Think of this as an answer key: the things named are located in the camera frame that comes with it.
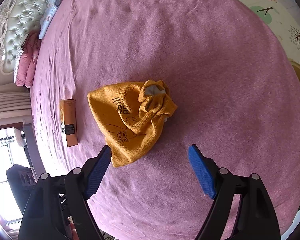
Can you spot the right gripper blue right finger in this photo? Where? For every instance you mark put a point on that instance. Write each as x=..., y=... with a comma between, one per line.
x=203, y=169

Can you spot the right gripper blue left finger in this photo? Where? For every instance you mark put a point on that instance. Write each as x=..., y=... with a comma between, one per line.
x=94, y=170

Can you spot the orange drawstring pouch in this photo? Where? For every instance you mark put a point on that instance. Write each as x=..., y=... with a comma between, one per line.
x=131, y=115

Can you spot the gold L'Oreal box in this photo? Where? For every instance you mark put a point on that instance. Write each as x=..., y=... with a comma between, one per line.
x=67, y=110

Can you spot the person's left hand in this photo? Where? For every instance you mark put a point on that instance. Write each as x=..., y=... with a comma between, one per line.
x=74, y=232

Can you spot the window with metal bars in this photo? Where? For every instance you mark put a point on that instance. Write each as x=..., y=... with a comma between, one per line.
x=12, y=151

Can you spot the pink bed sheet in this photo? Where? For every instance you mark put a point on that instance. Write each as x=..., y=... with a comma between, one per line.
x=162, y=75

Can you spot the beige curtain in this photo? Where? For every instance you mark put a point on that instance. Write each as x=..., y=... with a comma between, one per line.
x=15, y=101

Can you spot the folded pink quilt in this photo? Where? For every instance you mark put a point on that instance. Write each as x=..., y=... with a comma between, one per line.
x=28, y=60

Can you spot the striped white pillow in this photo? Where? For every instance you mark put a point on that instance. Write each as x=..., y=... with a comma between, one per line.
x=18, y=55

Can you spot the green tufted headboard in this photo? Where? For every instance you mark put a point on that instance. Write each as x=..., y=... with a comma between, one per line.
x=17, y=18

